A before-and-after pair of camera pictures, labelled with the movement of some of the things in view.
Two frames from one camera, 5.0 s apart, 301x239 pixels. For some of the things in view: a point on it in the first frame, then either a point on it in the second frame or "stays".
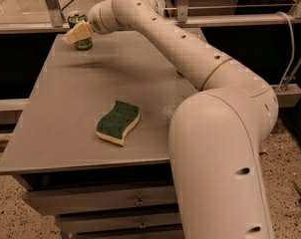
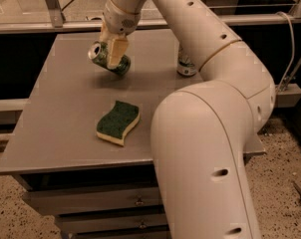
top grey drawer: x=69 y=202 stays
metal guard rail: x=55 y=22 stays
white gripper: x=95 y=24 → x=119 y=20
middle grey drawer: x=93 y=223 stays
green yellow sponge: x=115 y=125 stays
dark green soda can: x=75 y=18 → x=99 y=54
